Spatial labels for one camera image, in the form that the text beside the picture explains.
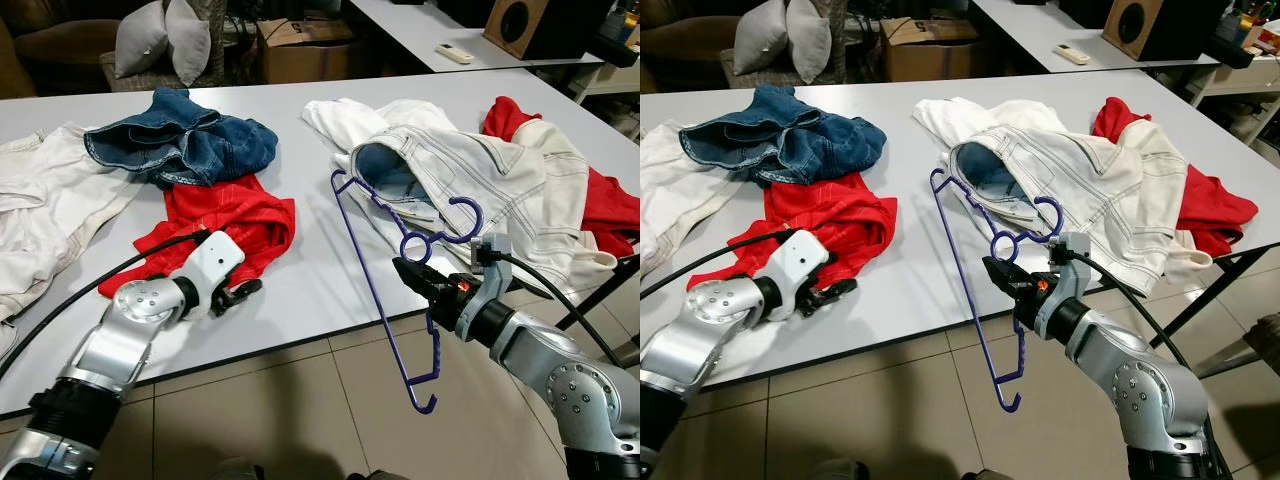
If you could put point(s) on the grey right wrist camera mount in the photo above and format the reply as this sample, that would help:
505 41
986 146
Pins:
490 255
1072 255

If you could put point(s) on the red cloth garment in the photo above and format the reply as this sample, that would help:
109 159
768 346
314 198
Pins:
615 210
1215 205

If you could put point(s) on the purple plastic clothes hanger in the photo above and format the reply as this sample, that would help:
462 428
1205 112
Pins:
479 218
1060 218

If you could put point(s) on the red knit shirt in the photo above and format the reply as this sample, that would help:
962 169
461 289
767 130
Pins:
220 215
830 215

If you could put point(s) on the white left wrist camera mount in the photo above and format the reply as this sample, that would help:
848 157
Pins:
800 262
215 262

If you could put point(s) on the black table leg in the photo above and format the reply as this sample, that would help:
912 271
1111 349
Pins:
600 292
1220 297

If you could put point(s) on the open brown cardboard box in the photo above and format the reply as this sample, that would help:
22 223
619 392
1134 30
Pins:
310 55
930 52

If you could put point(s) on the cream trousers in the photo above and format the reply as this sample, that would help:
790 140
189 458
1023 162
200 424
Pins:
1165 190
565 190

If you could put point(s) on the dark woven chair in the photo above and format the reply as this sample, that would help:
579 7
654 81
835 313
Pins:
218 70
838 68

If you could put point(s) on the white jeans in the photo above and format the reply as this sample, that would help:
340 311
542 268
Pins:
50 200
680 190

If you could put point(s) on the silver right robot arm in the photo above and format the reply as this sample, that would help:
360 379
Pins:
560 370
1140 380

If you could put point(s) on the light denim jacket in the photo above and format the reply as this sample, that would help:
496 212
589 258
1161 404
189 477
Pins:
470 160
1070 160

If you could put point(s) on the dark blue jeans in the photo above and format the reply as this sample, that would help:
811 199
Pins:
190 140
790 140

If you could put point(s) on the wooden speaker box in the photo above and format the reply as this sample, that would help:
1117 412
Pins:
515 25
1135 25

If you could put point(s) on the grey pillow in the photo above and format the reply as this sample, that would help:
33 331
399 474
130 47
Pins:
140 40
808 42
190 45
760 38

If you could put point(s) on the brown sofa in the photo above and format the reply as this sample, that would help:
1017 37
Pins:
60 45
685 45

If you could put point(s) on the white remote control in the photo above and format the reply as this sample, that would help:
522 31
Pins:
1072 54
453 54

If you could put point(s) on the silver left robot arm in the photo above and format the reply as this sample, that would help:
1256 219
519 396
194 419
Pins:
110 340
720 310

